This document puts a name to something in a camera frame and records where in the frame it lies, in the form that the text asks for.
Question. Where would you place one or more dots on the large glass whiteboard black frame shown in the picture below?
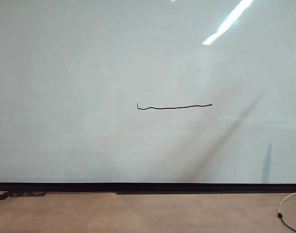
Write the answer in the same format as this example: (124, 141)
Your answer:
(113, 72)

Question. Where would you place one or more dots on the black marker line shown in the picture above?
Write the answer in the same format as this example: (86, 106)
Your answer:
(174, 108)

